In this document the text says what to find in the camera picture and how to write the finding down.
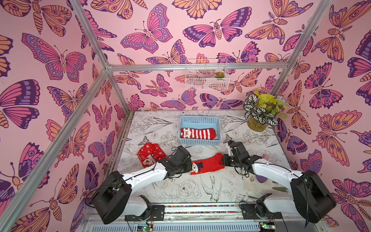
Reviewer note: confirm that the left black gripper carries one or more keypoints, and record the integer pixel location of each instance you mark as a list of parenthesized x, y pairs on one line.
[(188, 162)]

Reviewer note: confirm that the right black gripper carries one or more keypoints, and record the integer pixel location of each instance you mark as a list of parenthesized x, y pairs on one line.
[(227, 160)]

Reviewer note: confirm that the plain red sock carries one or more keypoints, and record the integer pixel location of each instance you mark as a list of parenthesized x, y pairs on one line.
[(211, 164)]

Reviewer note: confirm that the red patterned christmas sock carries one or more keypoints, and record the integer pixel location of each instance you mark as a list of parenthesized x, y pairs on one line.
[(149, 154)]

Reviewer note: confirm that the red white striped sock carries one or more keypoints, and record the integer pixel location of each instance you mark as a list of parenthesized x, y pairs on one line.
[(203, 134)]

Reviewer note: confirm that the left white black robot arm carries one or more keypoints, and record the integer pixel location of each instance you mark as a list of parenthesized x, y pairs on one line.
[(117, 196)]

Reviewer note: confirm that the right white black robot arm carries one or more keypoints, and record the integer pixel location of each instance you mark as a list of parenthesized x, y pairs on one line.
[(307, 194)]

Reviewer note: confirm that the light blue plastic basket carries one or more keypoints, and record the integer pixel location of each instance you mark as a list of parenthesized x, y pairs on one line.
[(200, 122)]

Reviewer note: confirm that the potted plant in glass vase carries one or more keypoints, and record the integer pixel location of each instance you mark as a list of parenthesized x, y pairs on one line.
[(263, 110)]

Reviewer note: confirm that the small green succulent plant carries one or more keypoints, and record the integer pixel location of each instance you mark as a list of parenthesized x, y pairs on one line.
[(219, 75)]

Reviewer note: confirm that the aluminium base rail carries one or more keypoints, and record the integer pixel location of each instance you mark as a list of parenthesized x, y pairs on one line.
[(206, 217)]

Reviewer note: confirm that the white wire wall basket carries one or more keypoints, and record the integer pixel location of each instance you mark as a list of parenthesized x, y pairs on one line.
[(200, 76)]

